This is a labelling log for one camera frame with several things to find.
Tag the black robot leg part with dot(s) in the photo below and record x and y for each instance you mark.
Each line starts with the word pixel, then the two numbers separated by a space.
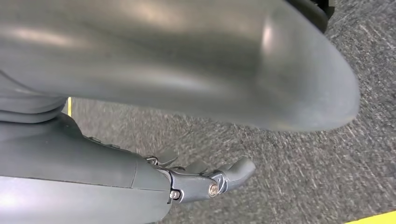
pixel 312 9

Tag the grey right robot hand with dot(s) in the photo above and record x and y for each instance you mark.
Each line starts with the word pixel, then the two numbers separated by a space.
pixel 77 179

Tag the silver robot body shell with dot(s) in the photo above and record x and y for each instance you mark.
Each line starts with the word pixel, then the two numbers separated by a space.
pixel 154 46

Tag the yellow floor tape outline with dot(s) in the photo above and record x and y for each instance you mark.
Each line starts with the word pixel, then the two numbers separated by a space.
pixel 69 106
pixel 377 219

